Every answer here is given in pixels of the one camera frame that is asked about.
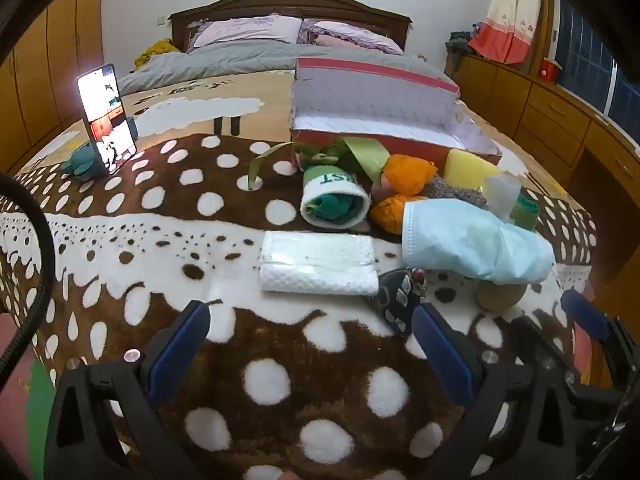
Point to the ruffled purple pillow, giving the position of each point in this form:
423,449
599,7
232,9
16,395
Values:
350,32

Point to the grey duvet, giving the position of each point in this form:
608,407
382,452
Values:
225,62

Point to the colourful foam floor mat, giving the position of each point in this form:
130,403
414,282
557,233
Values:
35,410

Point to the red cup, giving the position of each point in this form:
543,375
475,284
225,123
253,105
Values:
549,71

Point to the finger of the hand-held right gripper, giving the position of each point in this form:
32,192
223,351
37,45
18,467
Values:
582,312
532,340

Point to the red cardboard box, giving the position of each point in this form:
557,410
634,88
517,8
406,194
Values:
360,105

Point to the dark wooden headboard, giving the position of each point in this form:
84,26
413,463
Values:
290,5

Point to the white green sock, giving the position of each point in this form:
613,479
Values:
522,212
330,195

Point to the yellow cloth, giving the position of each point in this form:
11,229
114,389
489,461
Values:
157,50

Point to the tan makeup sponge ball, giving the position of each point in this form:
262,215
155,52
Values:
500,297

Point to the wooden dresser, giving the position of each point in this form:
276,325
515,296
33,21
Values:
550,110

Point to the smartphone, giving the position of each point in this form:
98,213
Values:
107,120

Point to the dark clothes pile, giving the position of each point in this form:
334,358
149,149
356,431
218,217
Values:
457,45

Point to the beige printed blanket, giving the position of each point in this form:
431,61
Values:
200,110

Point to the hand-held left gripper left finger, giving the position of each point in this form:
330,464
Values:
175,345

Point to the yellow sponge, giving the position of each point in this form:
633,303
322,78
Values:
467,167

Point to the window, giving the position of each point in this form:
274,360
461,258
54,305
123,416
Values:
585,50

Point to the wooden wardrobe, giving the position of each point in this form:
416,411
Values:
50,60

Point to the green ribbon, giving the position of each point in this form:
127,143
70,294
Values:
367,152

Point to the orange cloth bundle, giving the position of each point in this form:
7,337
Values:
410,172

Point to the blue face mask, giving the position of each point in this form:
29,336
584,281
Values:
465,240

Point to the dark patterned pouch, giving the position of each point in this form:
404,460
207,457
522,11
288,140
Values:
397,300

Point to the cream and red curtain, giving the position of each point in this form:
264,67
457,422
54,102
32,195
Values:
510,20

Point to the plain purple pillow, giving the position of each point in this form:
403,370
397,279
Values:
245,32

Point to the brown spotted blanket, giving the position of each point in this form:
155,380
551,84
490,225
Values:
300,350

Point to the pink makeup sponge ball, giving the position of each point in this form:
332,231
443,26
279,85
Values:
382,187

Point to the teal phone stand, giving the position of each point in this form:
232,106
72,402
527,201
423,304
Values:
82,162

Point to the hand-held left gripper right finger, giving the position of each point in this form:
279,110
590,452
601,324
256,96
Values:
440,345

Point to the pink pillow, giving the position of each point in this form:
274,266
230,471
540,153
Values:
330,41

